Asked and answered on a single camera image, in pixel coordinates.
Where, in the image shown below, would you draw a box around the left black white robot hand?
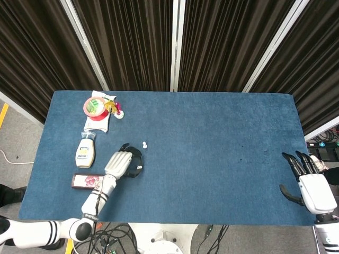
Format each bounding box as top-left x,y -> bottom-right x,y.
104,142 -> 144,182

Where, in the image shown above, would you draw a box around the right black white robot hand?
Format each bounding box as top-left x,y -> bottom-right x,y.
279,150 -> 338,215

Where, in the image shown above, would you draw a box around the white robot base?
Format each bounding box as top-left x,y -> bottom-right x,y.
127,223 -> 199,254

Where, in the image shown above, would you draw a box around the white sneaker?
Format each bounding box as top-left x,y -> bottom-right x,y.
310,155 -> 330,173

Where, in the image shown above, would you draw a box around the cream mayonnaise squeeze bottle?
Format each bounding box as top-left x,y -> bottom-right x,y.
75,131 -> 97,169

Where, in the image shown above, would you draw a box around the dark brown bottle white cap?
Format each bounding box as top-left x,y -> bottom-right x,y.
71,173 -> 106,190

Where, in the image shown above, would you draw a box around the white snack bag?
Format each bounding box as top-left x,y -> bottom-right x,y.
83,90 -> 118,133

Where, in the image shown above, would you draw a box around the red tape roll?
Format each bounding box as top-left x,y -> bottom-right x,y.
83,96 -> 110,121

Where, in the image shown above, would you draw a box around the blue table cloth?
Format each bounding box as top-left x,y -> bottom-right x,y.
17,90 -> 316,226

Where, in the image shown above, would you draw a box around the dark brown pleated curtain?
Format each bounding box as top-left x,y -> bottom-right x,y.
249,0 -> 339,136
177,0 -> 296,93
0,0 -> 104,124
72,0 -> 175,92

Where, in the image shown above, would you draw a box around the coiled dark cables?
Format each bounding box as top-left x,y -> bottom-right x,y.
312,128 -> 339,144

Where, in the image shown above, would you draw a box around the white metal frame rail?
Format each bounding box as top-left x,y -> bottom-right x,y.
0,90 -> 44,128
304,122 -> 339,142

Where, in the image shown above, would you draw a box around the black floor cable bundle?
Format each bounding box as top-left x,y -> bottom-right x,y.
73,221 -> 139,254

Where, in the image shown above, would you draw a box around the white floor cable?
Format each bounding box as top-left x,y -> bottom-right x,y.
0,149 -> 35,166

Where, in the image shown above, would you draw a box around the white metal frame post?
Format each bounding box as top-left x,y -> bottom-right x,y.
242,0 -> 310,93
60,0 -> 110,91
169,0 -> 185,93

